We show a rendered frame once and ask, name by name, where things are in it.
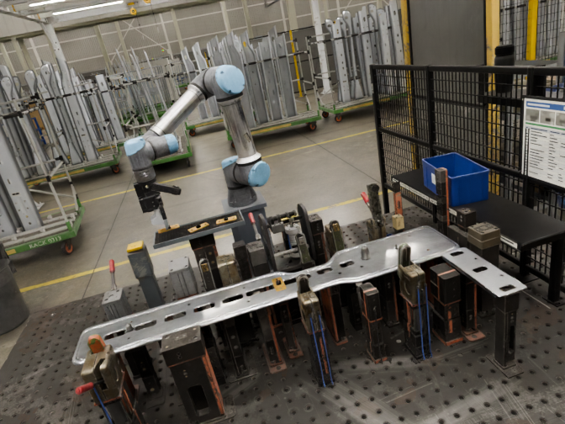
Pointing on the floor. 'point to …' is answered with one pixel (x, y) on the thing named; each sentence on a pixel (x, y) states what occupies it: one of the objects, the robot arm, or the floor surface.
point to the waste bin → (10, 296)
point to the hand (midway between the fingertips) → (167, 225)
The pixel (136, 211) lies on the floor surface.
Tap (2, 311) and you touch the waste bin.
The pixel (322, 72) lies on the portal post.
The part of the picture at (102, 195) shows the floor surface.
